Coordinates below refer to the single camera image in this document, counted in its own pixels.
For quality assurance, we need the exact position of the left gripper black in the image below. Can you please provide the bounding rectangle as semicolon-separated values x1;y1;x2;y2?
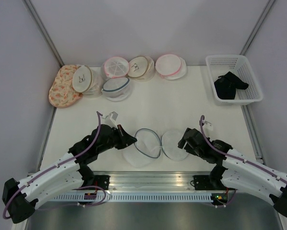
97;124;137;154

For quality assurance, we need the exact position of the floral pink laundry bag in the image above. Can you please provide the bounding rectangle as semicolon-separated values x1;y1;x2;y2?
48;65;83;108

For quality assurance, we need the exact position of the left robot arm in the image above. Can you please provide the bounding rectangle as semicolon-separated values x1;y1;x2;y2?
2;124;137;224

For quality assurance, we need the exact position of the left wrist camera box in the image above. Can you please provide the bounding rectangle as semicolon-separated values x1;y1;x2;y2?
104;111;118;128

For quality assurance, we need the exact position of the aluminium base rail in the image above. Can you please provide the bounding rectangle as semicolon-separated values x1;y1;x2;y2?
23;170;285;192

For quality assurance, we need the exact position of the beige bra-print laundry bag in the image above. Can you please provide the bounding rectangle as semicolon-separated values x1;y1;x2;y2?
72;65;104;98

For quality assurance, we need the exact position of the white slotted cable duct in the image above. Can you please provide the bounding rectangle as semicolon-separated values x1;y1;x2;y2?
51;192;220;203

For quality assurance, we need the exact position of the pink-trim white laundry bag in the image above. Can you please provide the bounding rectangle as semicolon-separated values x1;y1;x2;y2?
155;54;188;81

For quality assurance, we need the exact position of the pink-trim ribbed laundry bag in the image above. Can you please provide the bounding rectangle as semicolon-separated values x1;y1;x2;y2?
101;57;130;81

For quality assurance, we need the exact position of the black bra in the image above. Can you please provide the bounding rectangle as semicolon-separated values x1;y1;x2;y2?
214;71;249;100

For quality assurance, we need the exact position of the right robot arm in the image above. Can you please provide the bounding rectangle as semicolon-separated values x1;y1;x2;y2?
178;128;287;218

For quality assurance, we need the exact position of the blue-trim mesh laundry bag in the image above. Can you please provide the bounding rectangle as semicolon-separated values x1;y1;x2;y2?
122;128;189;168

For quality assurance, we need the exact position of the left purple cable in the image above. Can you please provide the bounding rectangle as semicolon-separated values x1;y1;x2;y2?
1;111;110;220

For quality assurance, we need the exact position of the aluminium frame post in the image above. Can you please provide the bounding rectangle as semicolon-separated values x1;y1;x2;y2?
240;0;277;56
22;0;65;67

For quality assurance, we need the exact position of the white plastic basket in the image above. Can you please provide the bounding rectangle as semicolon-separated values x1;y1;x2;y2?
206;55;263;106

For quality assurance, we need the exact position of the left aluminium frame post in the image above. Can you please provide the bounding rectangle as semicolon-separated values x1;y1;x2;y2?
22;0;65;67

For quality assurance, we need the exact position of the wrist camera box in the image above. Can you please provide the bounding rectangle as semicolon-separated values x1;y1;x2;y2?
203;121;214;131
104;111;118;128

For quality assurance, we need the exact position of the right aluminium frame post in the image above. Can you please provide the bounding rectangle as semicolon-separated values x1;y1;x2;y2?
240;0;277;56

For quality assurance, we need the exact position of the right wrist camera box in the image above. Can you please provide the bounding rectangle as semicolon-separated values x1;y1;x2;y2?
203;121;214;131

